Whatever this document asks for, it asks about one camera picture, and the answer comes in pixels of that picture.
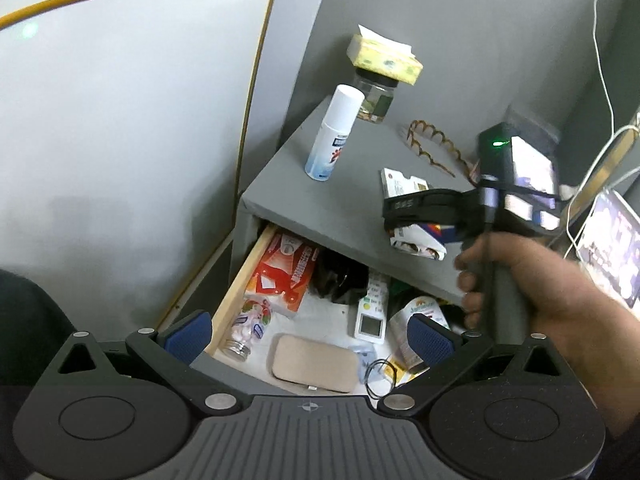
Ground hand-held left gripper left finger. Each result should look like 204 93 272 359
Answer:
55 309 238 417

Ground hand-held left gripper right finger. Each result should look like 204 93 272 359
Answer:
377 317 568 417

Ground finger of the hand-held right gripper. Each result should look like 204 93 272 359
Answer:
381 186 453 223
387 217 468 242

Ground white box blue orange print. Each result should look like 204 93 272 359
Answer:
389 222 449 262

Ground small white red box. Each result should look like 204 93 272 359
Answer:
381 167 432 200

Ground white spray can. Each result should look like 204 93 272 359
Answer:
305 84 366 182

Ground person's right forearm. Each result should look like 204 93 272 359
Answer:
560 285 640 440

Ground person's right hand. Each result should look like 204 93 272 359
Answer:
454 232 621 361

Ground white orange-label bottle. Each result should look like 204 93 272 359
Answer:
389 296 452 371

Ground yellow packet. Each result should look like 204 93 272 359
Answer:
385 355 427 387

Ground clear pouch red contents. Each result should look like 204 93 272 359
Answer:
502 105 562 158

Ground white digital thermometer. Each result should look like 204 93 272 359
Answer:
354 270 392 345

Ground clear bottle pink white candies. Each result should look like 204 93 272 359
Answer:
220 297 274 364

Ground clear blister pack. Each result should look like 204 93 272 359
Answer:
350 344 381 369

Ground grey nightstand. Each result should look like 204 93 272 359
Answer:
232 95 568 313

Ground brown wavy headband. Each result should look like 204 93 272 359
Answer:
400 120 482 182

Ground grey headboard gold trim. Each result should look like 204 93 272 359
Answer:
560 110 640 227

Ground black glossy pouch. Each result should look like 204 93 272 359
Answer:
310 247 371 306

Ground glass jar black lid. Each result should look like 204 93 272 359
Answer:
356 72 401 124

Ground beige oblong case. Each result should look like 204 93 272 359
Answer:
270 334 360 394

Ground red white packet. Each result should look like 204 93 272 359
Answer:
245 232 321 319

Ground lit tablet screen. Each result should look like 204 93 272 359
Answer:
575 187 640 312

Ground yellow tissue box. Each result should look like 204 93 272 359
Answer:
347 25 424 86

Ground person's dark trouser leg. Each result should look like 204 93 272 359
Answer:
0 269 77 387

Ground black hair tie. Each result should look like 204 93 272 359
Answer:
363 359 399 387

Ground white charging cable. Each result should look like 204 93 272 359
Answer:
562 0 640 261

